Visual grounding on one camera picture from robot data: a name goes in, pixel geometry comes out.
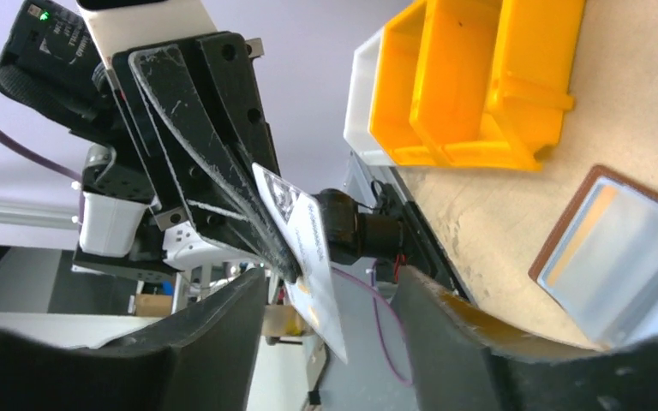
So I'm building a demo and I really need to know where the yellow plastic divided bin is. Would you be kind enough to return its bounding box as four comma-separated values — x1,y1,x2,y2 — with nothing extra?
368,0,585,171

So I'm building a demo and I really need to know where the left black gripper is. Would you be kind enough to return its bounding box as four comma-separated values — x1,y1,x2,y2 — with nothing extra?
0,1,302,283

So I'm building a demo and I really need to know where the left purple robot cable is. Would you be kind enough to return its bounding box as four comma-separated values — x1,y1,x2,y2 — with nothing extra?
0,96,83,184

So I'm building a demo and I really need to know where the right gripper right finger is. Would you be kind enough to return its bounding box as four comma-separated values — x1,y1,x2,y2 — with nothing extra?
393,266,658,410

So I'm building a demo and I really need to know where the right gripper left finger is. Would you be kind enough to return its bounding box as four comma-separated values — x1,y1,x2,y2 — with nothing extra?
0,268,267,410

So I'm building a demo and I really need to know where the brown leather card holder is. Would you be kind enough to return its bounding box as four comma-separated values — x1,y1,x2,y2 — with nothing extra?
529,164,658,348

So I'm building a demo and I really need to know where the white card with qr code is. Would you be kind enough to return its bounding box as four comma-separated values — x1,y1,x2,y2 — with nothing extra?
252,163,348,363

